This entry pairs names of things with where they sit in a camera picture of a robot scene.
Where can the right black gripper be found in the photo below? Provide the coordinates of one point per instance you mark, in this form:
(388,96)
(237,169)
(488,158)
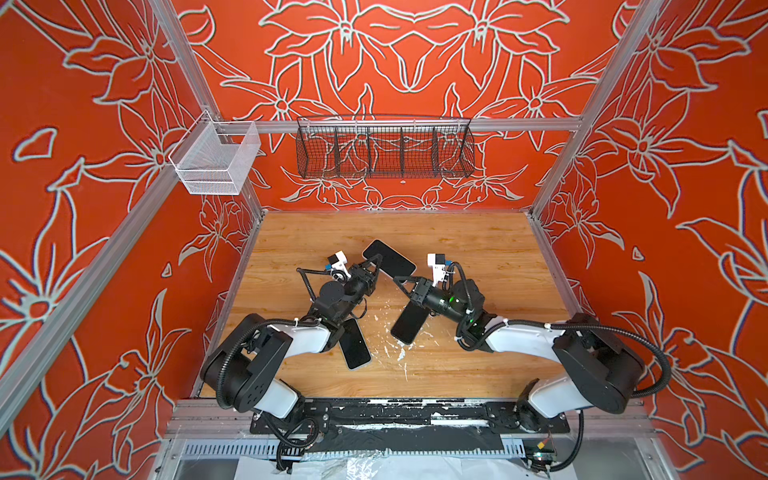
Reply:
(422,294)

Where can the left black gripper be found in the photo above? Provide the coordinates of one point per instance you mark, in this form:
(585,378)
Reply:
(364,280)

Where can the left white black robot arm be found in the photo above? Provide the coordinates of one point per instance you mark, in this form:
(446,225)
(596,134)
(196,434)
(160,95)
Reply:
(242,370)

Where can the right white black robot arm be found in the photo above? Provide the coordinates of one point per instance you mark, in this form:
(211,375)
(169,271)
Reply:
(599,370)

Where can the middle black phone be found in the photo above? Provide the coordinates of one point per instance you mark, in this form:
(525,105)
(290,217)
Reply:
(409,323)

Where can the black phone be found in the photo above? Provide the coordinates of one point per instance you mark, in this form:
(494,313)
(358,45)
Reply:
(409,323)
(353,345)

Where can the left black phone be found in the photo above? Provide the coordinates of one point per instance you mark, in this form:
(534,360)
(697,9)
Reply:
(353,345)

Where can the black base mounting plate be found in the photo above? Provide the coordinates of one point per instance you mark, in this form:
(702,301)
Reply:
(401,423)

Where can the clear plastic bin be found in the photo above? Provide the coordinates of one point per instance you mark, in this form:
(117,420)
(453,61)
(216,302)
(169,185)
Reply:
(207,164)

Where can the small green circuit board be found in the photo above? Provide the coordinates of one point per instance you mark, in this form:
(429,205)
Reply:
(539,458)

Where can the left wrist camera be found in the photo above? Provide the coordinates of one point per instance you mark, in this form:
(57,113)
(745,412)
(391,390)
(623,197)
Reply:
(337,267)

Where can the black wire basket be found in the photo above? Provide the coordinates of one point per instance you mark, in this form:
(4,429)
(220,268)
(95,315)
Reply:
(357,147)

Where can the white perforated cable duct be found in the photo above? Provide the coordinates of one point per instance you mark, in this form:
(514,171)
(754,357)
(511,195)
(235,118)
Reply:
(266,449)

